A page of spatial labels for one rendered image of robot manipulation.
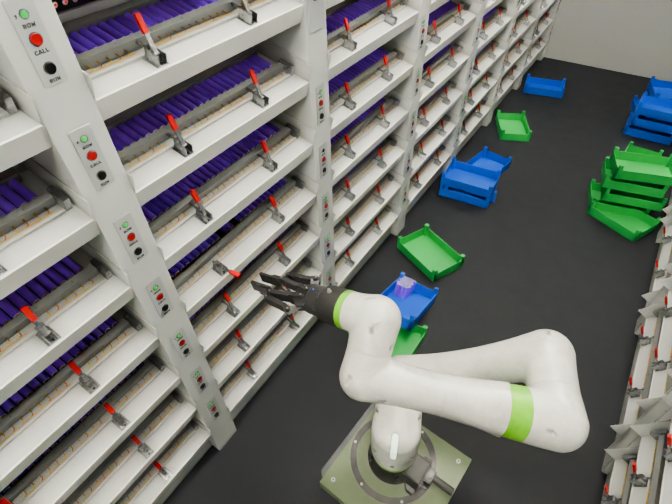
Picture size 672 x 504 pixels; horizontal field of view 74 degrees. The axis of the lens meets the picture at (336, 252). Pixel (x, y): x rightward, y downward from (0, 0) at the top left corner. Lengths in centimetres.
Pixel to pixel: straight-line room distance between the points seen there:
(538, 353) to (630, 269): 162
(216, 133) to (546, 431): 98
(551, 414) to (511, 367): 17
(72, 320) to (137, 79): 51
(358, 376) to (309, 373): 100
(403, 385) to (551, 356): 36
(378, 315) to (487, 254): 161
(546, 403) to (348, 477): 64
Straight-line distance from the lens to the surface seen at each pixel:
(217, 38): 109
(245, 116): 119
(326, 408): 189
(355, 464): 146
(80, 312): 109
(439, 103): 257
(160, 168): 105
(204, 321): 147
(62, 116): 89
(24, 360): 108
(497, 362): 119
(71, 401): 123
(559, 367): 114
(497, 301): 229
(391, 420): 124
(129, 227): 102
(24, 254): 96
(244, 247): 138
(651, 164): 310
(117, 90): 93
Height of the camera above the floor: 171
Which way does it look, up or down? 45 degrees down
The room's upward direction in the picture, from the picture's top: 2 degrees counter-clockwise
